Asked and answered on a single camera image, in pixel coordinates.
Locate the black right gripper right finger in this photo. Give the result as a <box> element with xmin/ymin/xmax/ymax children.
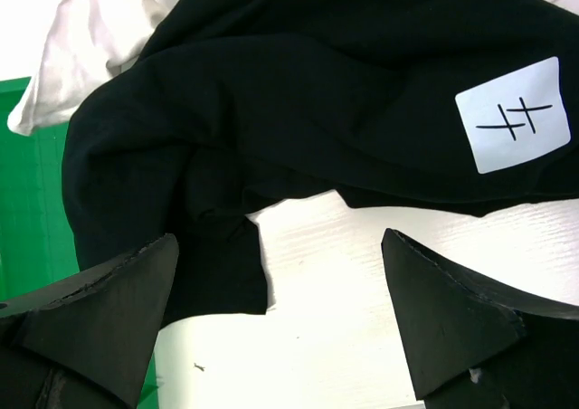
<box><xmin>382</xmin><ymin>229</ymin><xmax>578</xmax><ymax>408</ymax></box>

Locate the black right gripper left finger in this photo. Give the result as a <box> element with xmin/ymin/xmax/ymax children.
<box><xmin>1</xmin><ymin>234</ymin><xmax>178</xmax><ymax>408</ymax></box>

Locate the black t shirt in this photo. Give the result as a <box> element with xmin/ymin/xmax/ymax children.
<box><xmin>62</xmin><ymin>0</ymin><xmax>578</xmax><ymax>324</ymax></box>

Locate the green plastic tray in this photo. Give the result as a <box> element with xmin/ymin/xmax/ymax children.
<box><xmin>0</xmin><ymin>76</ymin><xmax>161</xmax><ymax>409</ymax></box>

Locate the white paper label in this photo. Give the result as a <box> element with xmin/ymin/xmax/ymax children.
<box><xmin>455</xmin><ymin>56</ymin><xmax>571</xmax><ymax>175</ymax></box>

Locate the white t shirt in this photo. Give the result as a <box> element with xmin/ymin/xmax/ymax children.
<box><xmin>7</xmin><ymin>0</ymin><xmax>179</xmax><ymax>136</ymax></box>

